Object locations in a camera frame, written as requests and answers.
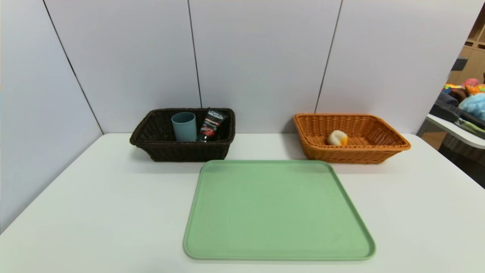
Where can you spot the wooden shelf unit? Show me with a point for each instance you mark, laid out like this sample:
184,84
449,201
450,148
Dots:
475,53

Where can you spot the white side table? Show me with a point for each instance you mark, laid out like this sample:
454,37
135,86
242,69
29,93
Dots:
454,129

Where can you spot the light green plastic tray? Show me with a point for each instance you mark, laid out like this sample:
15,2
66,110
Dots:
276,212

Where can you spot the dark grey box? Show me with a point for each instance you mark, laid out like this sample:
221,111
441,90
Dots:
459,63

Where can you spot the black squeeze tube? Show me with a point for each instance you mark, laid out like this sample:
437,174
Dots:
212,123

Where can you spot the blue-grey plastic cup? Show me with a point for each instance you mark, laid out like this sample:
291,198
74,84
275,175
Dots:
184,127

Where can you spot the black flat object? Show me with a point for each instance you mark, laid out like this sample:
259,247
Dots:
447,112

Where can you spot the orange wicker basket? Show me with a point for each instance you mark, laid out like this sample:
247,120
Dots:
356,151

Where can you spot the pink plush toy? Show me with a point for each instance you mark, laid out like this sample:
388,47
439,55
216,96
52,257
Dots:
471,82

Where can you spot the dark brown plush toy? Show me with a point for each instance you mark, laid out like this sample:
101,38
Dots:
458,94

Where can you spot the light blue cloth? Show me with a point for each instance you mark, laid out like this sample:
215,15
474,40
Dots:
476,106

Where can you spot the toy egg orange yolk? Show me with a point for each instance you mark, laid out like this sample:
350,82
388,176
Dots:
337,138

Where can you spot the dark brown wicker basket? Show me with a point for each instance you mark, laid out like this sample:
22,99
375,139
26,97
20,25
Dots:
182,151

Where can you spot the orange plush toy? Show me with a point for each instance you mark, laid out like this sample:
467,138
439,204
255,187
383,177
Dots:
476,89

